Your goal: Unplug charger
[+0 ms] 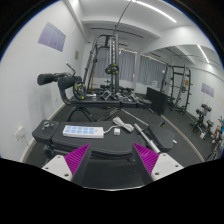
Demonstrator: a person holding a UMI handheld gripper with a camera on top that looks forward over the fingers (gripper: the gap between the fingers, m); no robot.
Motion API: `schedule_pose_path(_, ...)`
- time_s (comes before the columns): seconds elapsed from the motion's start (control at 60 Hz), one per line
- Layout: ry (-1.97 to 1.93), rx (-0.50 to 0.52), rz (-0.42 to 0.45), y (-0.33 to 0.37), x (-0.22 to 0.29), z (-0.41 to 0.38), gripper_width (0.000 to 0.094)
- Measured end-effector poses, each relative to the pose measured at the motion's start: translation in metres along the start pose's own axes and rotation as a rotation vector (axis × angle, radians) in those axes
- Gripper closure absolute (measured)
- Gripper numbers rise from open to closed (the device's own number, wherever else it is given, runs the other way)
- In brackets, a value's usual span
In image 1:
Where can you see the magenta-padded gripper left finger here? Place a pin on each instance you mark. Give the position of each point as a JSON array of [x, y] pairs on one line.
[[77, 159]]

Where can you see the wide grey curtain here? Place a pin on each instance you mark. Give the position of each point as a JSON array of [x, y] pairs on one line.
[[126, 65]]

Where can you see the metal spring collar clips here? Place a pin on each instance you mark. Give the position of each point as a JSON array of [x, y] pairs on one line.
[[46, 125]]

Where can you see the small brown wall plaque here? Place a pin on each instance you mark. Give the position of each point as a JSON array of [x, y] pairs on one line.
[[76, 55]]

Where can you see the narrow grey curtain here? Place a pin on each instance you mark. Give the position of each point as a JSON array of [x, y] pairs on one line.
[[150, 71]]

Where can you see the white charger block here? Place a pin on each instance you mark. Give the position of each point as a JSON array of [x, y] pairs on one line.
[[117, 131]]

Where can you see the black adjustable bench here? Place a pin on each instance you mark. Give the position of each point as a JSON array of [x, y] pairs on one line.
[[156, 100]]

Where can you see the person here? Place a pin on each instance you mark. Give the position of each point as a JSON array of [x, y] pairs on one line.
[[218, 128]]

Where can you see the short ceiling light strip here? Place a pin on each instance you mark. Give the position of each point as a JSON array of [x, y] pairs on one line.
[[203, 53]]

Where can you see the black squat rack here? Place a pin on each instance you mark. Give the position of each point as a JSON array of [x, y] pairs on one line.
[[183, 83]]

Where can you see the large purple wall poster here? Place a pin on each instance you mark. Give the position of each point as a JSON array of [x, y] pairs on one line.
[[51, 36]]

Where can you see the black padded workout bench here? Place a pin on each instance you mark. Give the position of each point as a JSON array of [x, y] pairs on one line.
[[110, 143]]

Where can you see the silver barbell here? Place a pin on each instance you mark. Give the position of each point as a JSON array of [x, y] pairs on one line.
[[145, 136]]

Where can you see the white paper sign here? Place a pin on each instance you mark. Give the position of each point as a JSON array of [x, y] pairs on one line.
[[154, 83]]

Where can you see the white power strip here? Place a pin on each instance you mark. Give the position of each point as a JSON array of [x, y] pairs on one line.
[[83, 131]]

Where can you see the black roller-pad exercise bench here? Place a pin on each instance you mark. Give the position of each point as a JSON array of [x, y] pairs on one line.
[[66, 81]]

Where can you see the small purple wall poster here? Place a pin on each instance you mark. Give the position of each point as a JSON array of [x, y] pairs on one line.
[[207, 90]]

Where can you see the dumbbell rack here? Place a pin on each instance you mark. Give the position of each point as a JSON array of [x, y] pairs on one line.
[[201, 118]]

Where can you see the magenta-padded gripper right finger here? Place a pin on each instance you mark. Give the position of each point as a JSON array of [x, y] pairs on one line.
[[148, 159]]

